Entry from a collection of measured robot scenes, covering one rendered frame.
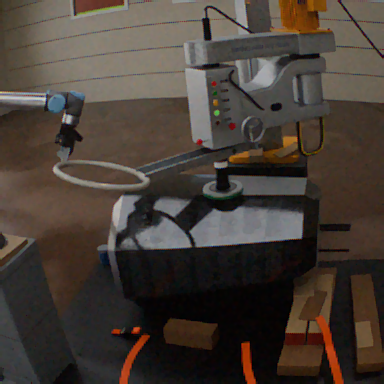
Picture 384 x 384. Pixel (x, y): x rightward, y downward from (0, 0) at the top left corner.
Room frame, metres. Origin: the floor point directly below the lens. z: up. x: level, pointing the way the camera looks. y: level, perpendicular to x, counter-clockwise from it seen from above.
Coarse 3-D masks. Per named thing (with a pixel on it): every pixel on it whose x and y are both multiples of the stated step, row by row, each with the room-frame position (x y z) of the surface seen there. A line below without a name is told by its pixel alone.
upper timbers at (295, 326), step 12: (324, 276) 2.62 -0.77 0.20; (324, 288) 2.48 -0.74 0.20; (300, 300) 2.40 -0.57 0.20; (324, 300) 2.35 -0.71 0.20; (300, 312) 2.28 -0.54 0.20; (324, 312) 2.23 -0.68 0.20; (288, 324) 2.18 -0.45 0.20; (300, 324) 2.16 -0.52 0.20; (312, 324) 2.14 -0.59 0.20; (288, 336) 2.11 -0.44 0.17; (300, 336) 2.08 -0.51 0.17; (312, 336) 2.06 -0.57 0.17
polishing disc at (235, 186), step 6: (228, 180) 2.72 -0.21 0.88; (234, 180) 2.71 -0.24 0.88; (204, 186) 2.67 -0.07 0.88; (210, 186) 2.66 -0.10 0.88; (234, 186) 2.62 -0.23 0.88; (240, 186) 2.61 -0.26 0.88; (204, 192) 2.60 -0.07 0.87; (210, 192) 2.58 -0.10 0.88; (216, 192) 2.57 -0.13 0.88; (222, 192) 2.56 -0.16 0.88; (228, 192) 2.55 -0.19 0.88; (234, 192) 2.54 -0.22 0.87
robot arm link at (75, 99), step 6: (72, 96) 2.48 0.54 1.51; (78, 96) 2.48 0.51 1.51; (84, 96) 2.51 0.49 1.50; (72, 102) 2.47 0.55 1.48; (78, 102) 2.48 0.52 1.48; (66, 108) 2.48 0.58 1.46; (72, 108) 2.47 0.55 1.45; (78, 108) 2.48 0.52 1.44; (66, 114) 2.47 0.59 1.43; (72, 114) 2.47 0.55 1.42; (78, 114) 2.48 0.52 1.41
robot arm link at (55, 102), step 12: (0, 96) 2.24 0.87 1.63; (12, 96) 2.26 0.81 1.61; (24, 96) 2.28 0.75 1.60; (36, 96) 2.30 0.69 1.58; (48, 96) 2.32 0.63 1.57; (60, 96) 2.32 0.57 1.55; (0, 108) 2.25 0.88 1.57; (12, 108) 2.26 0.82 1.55; (24, 108) 2.28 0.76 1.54; (36, 108) 2.29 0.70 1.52; (48, 108) 2.30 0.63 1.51; (60, 108) 2.31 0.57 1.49
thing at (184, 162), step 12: (240, 144) 2.63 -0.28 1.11; (252, 144) 2.66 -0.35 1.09; (180, 156) 2.59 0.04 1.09; (192, 156) 2.62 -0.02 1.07; (204, 156) 2.52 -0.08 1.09; (216, 156) 2.56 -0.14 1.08; (228, 156) 2.59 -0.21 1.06; (144, 168) 2.50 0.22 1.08; (156, 168) 2.53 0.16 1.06; (168, 168) 2.43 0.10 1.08; (180, 168) 2.46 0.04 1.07; (156, 180) 2.40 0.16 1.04
